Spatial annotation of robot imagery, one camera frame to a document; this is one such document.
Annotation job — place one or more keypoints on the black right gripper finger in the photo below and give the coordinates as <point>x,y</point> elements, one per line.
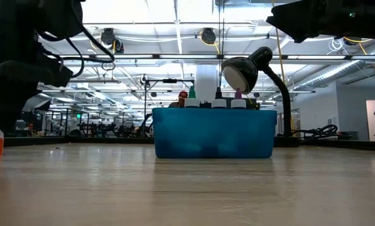
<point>295,19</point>

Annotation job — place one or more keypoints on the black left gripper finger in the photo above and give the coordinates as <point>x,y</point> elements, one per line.
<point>8,110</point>

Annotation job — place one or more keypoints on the large purple food coloring bottle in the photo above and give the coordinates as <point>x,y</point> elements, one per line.
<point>238,104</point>

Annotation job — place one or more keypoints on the large black food coloring bottle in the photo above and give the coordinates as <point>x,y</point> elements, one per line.
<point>218,103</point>

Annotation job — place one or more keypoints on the large green food coloring bottle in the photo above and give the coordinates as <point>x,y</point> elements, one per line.
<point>192,103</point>

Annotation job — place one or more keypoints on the blue plastic bin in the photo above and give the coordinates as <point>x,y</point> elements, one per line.
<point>212,135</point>

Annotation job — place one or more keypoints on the black background robot arm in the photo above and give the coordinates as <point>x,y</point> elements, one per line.
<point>146,120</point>

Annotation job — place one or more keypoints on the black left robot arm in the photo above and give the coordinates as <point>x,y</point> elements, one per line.
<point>24,15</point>

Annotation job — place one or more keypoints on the black gooseneck desk lamp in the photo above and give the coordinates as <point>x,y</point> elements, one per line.
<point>240,72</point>

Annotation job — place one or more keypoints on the person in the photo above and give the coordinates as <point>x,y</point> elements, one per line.
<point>183,95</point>

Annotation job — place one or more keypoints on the silver ventilation duct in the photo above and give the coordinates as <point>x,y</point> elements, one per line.
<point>331,73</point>

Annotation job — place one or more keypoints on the black aluminium table frame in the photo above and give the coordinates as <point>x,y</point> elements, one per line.
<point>80,140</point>

